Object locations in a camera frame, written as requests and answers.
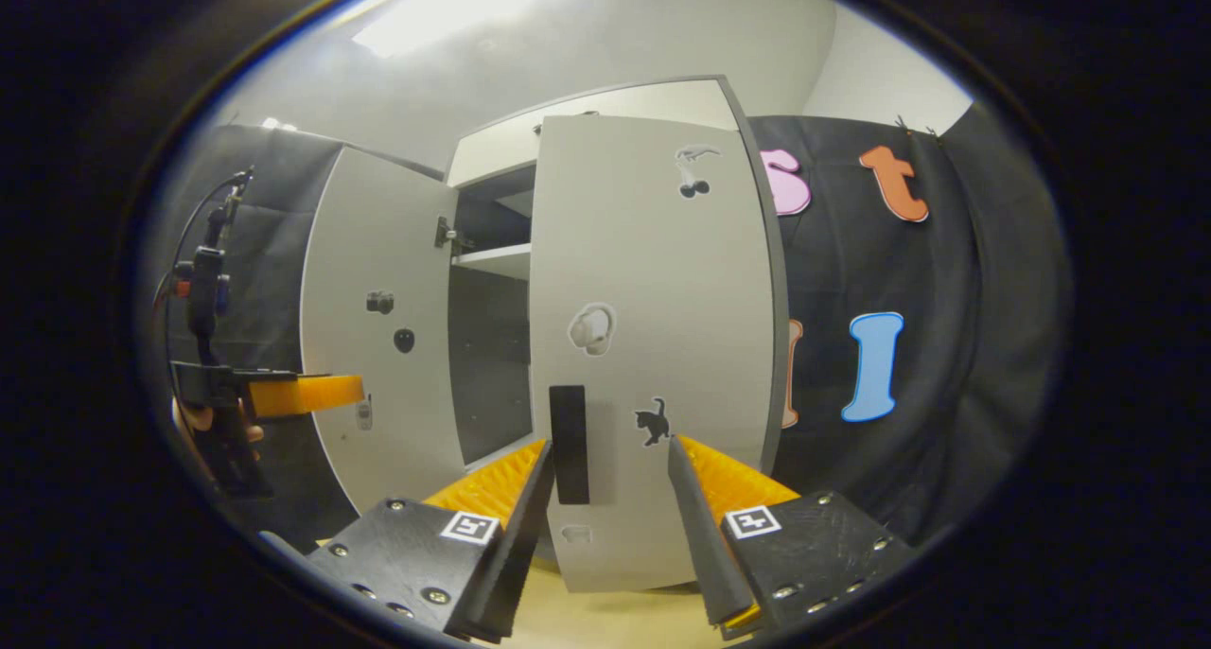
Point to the white cabinet door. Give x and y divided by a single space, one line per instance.
653 271
378 233

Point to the white cabinet drawer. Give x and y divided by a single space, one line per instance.
643 100

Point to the black backdrop cloth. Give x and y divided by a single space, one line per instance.
965 299

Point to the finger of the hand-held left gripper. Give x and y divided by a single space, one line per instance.
303 395

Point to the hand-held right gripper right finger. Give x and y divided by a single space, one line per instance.
705 545

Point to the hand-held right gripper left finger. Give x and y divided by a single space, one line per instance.
518 554

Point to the metal door hinge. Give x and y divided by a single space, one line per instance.
445 233

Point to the white cabinet shelf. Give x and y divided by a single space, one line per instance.
497 259

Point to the white shoe cabinet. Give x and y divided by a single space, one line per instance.
487 365

